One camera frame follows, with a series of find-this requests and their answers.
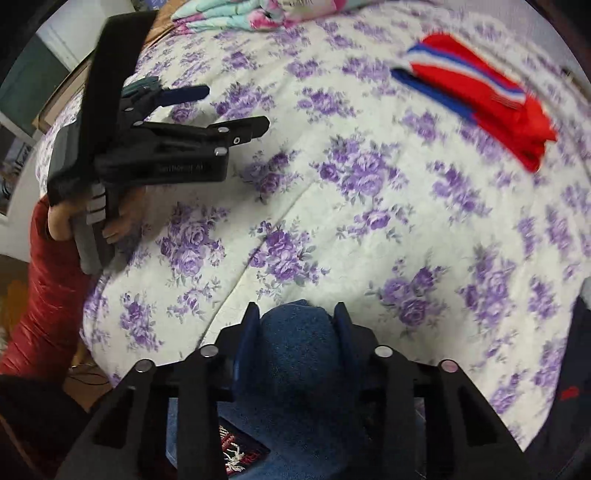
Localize person's left forearm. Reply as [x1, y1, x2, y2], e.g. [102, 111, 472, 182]
[0, 196, 99, 377]

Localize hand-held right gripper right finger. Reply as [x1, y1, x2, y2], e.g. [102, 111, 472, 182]
[332, 302, 522, 480]

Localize black cable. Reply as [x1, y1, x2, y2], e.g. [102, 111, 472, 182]
[68, 362, 114, 387]

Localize red blue white garment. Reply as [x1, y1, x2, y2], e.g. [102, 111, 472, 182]
[390, 32, 559, 174]

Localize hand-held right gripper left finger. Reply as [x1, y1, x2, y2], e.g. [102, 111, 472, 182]
[55, 302, 262, 480]

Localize folded floral blanket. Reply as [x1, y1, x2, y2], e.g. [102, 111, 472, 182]
[171, 0, 384, 35]

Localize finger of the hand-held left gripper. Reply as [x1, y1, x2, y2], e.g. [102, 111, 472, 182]
[121, 78, 211, 112]
[139, 115, 271, 153]

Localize orange brown cloth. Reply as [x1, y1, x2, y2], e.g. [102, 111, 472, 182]
[141, 11, 174, 49]

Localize dark cloth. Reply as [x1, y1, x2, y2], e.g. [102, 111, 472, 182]
[519, 293, 591, 480]

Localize purple floral bedsheet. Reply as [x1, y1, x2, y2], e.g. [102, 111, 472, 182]
[34, 0, 591, 455]

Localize person's left hand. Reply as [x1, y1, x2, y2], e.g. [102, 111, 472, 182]
[47, 185, 148, 244]

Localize blue denim pants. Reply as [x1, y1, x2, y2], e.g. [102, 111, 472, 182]
[166, 299, 428, 480]

